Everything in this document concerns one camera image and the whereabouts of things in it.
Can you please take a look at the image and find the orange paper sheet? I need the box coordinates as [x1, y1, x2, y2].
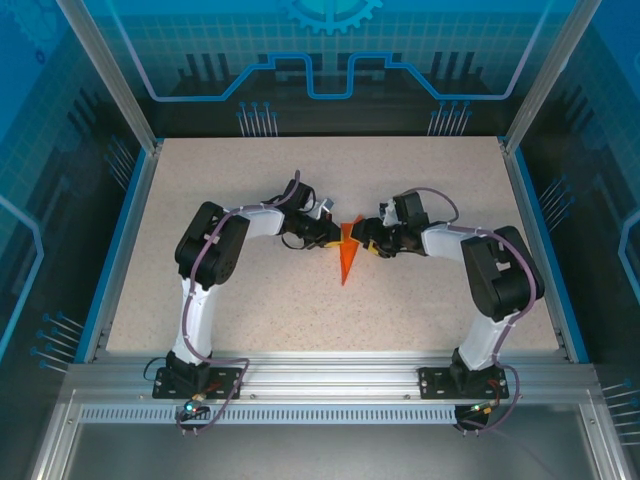
[338, 214, 366, 287]

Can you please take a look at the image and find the aluminium frame post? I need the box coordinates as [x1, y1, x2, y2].
[53, 0, 164, 154]
[502, 0, 606, 154]

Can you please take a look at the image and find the grey metal shelf panel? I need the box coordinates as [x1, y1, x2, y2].
[64, 424, 601, 480]

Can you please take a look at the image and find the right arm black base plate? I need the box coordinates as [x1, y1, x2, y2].
[417, 366, 512, 401]

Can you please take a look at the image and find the aluminium side rail blue strip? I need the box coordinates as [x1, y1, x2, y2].
[499, 134, 591, 365]
[82, 139, 166, 365]

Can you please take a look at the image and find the short aluminium frame rail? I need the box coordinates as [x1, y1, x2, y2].
[577, 399, 634, 480]
[27, 389, 84, 480]

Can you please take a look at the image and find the slotted grey cable duct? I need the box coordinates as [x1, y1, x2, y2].
[78, 403, 474, 427]

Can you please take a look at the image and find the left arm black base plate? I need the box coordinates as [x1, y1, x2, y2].
[152, 366, 245, 401]

